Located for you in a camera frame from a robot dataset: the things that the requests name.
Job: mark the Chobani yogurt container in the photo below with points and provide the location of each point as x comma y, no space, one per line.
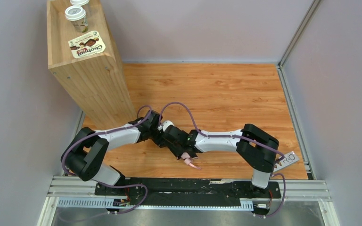
86,45

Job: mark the white slotted cable duct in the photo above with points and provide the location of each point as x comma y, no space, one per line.
109,203

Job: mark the wooden shelf box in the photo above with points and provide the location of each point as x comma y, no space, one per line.
96,82

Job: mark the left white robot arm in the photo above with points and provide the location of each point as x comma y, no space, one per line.
85,154

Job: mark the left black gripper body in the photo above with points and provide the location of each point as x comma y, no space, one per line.
150,129

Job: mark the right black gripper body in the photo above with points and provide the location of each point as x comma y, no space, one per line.
179,141

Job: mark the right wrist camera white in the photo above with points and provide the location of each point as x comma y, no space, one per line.
162,127

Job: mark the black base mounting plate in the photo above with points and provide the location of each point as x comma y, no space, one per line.
178,191

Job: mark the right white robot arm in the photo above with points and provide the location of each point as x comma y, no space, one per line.
255,146

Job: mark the pink folding umbrella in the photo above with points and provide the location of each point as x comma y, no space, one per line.
189,158

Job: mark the white logo label plate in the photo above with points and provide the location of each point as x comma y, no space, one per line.
289,159

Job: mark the paper cup with white lid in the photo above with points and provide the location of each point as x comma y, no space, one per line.
78,18

